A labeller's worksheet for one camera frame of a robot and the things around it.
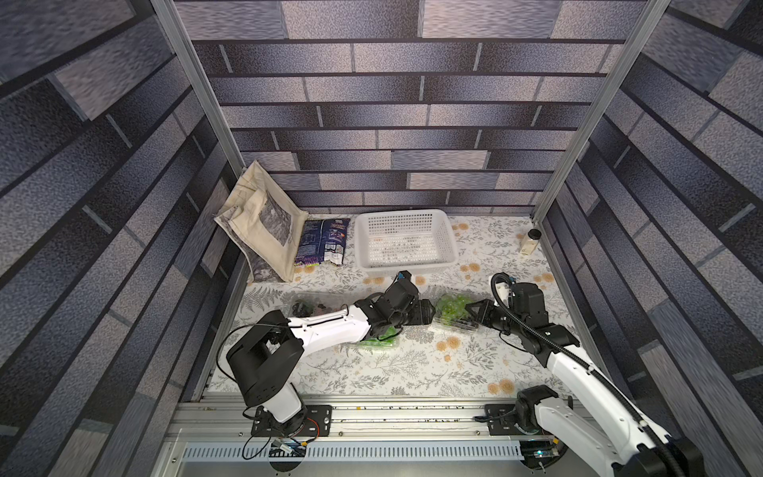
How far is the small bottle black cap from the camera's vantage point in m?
1.03

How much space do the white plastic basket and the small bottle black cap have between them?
0.28 meters

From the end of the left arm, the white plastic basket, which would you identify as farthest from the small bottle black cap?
the end of the left arm

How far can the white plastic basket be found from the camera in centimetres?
106
